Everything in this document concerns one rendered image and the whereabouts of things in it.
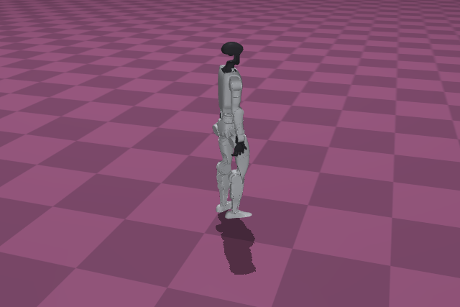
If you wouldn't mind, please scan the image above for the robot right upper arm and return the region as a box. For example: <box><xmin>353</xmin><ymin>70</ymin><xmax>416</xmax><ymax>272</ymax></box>
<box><xmin>229</xmin><ymin>76</ymin><xmax>243</xmax><ymax>116</ymax></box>

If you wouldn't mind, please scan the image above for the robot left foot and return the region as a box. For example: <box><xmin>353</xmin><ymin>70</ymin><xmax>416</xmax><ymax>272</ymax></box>
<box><xmin>216</xmin><ymin>201</ymin><xmax>231</xmax><ymax>213</ymax></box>

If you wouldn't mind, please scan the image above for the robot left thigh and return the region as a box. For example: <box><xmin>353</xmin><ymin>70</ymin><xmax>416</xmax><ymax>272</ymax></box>
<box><xmin>213</xmin><ymin>122</ymin><xmax>234</xmax><ymax>174</ymax></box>

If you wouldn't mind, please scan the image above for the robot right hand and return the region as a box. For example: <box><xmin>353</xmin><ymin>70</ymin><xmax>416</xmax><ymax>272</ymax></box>
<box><xmin>231</xmin><ymin>136</ymin><xmax>247</xmax><ymax>157</ymax></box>

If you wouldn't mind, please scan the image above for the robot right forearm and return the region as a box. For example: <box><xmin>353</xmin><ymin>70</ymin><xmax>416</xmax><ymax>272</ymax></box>
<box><xmin>233</xmin><ymin>109</ymin><xmax>244</xmax><ymax>142</ymax></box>

